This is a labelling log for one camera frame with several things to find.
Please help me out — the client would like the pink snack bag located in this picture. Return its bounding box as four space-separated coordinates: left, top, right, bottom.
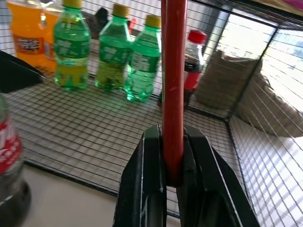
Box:
281 0 303 9

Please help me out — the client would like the black wire rack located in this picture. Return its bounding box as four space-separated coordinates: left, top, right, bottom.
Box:
0 0 303 227

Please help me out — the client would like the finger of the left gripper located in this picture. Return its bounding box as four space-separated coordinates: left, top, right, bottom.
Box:
0 50 46 95

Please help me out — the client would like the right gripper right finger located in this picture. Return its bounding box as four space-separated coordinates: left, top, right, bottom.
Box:
176 126 261 227

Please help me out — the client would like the dark cola bottle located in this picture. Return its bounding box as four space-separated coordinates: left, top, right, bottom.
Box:
157 30 207 109

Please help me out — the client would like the orange soda bottle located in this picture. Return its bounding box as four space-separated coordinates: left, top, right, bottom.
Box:
6 0 47 68
41 7 61 69

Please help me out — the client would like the green soda bottle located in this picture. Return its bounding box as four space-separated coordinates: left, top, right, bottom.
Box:
124 15 163 103
94 4 134 92
53 0 92 92

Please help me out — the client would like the glass cola bottle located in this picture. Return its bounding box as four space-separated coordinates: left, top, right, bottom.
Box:
0 93 32 227

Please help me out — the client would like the red pole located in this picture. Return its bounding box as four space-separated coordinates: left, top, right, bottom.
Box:
160 0 189 188

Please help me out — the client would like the beige sack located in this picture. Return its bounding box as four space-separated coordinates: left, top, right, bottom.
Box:
193 49 303 138

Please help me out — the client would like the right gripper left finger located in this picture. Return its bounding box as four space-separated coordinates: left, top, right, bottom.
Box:
113 124 168 227

